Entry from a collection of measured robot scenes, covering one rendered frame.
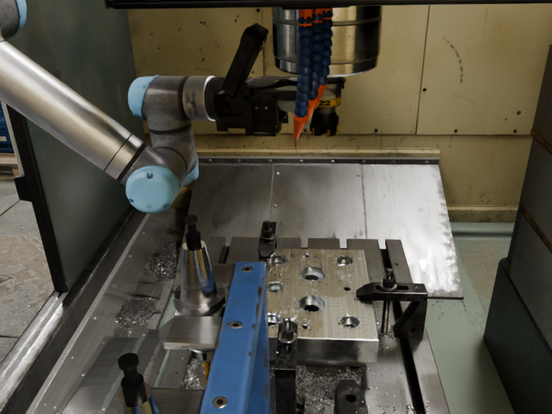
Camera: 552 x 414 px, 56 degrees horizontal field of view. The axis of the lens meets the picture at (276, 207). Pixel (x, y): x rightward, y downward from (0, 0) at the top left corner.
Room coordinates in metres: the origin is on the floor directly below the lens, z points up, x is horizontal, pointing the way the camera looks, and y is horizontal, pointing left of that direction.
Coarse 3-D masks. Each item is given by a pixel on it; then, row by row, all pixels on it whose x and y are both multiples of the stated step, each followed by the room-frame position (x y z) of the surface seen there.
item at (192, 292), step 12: (192, 252) 0.50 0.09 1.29; (204, 252) 0.51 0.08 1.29; (192, 264) 0.50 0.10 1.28; (204, 264) 0.50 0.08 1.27; (192, 276) 0.50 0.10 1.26; (204, 276) 0.50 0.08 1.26; (192, 288) 0.49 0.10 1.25; (204, 288) 0.50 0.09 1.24; (216, 288) 0.51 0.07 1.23; (192, 300) 0.49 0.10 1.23; (204, 300) 0.49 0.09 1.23
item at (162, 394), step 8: (160, 392) 0.37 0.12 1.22; (168, 392) 0.37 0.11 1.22; (176, 392) 0.37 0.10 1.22; (184, 392) 0.37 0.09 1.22; (192, 392) 0.37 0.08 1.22; (200, 392) 0.37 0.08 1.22; (160, 400) 0.36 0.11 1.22; (168, 400) 0.36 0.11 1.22; (176, 400) 0.36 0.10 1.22; (184, 400) 0.36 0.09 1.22; (192, 400) 0.36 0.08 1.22; (200, 400) 0.36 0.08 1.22; (160, 408) 0.35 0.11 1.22; (168, 408) 0.35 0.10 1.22; (176, 408) 0.35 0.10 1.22; (184, 408) 0.35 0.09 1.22; (192, 408) 0.35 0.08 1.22
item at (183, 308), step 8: (216, 280) 0.54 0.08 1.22; (176, 288) 0.52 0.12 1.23; (176, 296) 0.52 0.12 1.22; (216, 296) 0.51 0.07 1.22; (224, 296) 0.51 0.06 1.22; (176, 304) 0.49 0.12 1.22; (184, 304) 0.49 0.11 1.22; (200, 304) 0.49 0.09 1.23; (208, 304) 0.49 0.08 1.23; (216, 304) 0.49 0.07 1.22; (176, 312) 0.50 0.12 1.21; (184, 312) 0.49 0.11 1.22; (192, 312) 0.48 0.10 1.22; (200, 312) 0.48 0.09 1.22; (208, 312) 0.48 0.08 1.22; (216, 312) 0.50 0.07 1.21
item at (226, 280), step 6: (216, 264) 0.59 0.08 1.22; (222, 264) 0.59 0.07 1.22; (228, 264) 0.59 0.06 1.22; (234, 264) 0.59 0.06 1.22; (216, 270) 0.57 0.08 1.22; (222, 270) 0.57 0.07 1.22; (228, 270) 0.57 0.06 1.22; (216, 276) 0.56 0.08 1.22; (222, 276) 0.56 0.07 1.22; (228, 276) 0.56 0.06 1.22; (222, 282) 0.55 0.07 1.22; (228, 282) 0.55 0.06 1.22; (228, 288) 0.54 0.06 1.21
